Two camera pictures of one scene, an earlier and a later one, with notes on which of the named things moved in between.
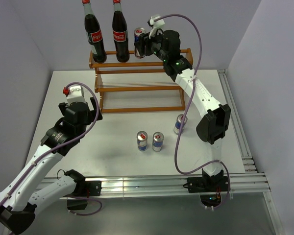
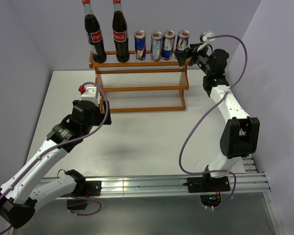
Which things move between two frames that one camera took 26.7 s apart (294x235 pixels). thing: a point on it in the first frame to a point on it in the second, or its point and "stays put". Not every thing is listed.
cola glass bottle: x=119 y=33 stays put
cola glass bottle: x=94 y=34 stays put
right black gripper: x=146 y=41 to x=183 y=56
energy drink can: x=178 y=124 to x=182 y=40
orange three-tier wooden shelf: x=136 y=85 stays put
